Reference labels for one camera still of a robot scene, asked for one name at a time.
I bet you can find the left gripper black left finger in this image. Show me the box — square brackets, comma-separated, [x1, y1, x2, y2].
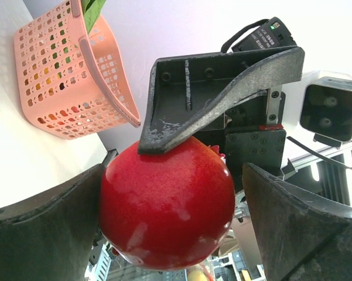
[0, 164, 104, 280]

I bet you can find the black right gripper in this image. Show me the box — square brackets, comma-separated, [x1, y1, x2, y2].
[138, 46, 305, 190]

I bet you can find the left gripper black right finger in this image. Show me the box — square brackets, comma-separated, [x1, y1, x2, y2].
[242, 163, 352, 280]

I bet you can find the orange fake peach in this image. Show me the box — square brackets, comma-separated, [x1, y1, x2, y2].
[187, 270, 209, 281]

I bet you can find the red fake tomato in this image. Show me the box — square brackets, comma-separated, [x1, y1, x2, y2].
[99, 137, 235, 271]

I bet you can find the green fake leafy vegetable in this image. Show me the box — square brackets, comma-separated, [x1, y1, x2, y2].
[80, 0, 106, 33]

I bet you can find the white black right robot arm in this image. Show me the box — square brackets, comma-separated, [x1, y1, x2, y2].
[138, 18, 305, 190]

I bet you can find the pink plastic basket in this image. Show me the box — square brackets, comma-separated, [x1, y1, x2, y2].
[13, 1, 141, 139]

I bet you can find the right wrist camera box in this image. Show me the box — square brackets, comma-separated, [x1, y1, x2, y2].
[300, 77, 352, 148]

